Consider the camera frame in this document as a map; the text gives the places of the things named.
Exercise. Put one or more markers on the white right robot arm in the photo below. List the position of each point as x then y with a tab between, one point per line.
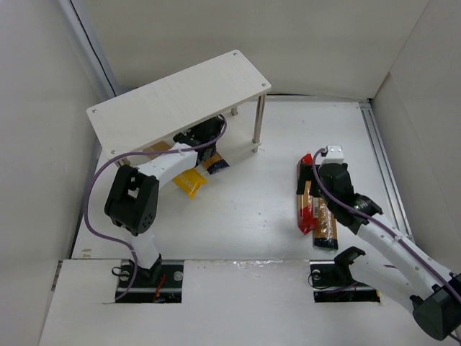
425	288

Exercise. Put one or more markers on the red spaghetti bag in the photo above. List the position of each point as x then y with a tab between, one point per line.
306	216

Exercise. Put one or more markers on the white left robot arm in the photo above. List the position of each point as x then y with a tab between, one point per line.
132	202

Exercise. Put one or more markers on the blue-label spaghetti bag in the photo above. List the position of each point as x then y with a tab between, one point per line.
215	164

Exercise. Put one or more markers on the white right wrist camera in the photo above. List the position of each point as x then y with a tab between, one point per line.
332	154

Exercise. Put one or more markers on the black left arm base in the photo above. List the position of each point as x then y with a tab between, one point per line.
166	289

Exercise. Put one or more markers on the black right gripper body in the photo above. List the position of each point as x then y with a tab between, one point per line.
315	180

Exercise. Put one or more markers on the yellow-ended spaghetti bag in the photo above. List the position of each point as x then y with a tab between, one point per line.
172	163

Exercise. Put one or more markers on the white two-tier shelf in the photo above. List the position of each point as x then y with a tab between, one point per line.
144	116

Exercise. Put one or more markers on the aluminium frame rail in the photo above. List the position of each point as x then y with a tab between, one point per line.
397	210

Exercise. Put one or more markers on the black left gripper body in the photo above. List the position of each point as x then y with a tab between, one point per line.
185	137

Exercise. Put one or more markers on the dark-ended spaghetti bag with barcode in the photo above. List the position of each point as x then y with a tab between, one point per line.
321	222

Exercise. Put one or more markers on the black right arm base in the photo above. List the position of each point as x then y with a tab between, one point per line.
331	284

